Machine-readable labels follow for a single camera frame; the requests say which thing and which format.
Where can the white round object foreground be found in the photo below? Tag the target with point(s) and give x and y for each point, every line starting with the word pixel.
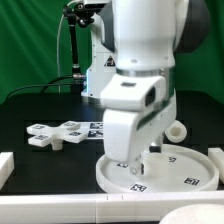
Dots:
pixel 196 214

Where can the white fiducial marker sheet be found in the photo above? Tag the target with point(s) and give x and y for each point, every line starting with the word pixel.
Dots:
pixel 94 130

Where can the white front barrier rail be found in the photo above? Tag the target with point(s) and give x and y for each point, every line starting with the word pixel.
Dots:
pixel 98 208

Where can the white cross-shaped table base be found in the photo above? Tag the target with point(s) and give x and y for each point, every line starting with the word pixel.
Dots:
pixel 43 135

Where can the white right barrier block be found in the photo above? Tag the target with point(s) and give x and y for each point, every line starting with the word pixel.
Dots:
pixel 216 155

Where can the white left barrier block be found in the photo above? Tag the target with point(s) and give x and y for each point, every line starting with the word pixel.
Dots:
pixel 6 167

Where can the white barrier block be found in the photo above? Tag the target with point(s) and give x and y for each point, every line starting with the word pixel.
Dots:
pixel 6 167
pixel 216 155

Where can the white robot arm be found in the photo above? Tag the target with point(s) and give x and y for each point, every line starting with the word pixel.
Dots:
pixel 144 35

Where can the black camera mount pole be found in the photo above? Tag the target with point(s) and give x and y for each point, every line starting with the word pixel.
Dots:
pixel 77 15

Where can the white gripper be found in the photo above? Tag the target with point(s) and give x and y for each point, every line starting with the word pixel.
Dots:
pixel 137 111

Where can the white round table top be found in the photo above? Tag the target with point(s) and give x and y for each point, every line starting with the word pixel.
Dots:
pixel 175 169

